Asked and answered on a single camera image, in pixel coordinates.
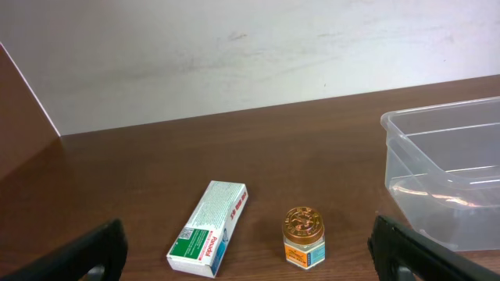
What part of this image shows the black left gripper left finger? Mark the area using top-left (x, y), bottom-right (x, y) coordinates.
top-left (1, 219), bottom-right (128, 281)

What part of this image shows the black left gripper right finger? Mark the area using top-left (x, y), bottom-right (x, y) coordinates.
top-left (367, 215), bottom-right (499, 281)

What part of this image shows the clear plastic container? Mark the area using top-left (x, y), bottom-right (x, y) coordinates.
top-left (380, 97), bottom-right (499, 251)

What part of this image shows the small gold-lidded balm jar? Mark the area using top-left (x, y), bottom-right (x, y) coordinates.
top-left (282, 207), bottom-right (326, 270)

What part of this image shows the white green medicine box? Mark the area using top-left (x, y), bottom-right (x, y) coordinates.
top-left (166, 180), bottom-right (248, 278)

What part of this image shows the brown side panel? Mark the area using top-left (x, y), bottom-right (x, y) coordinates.
top-left (1, 47), bottom-right (59, 178)

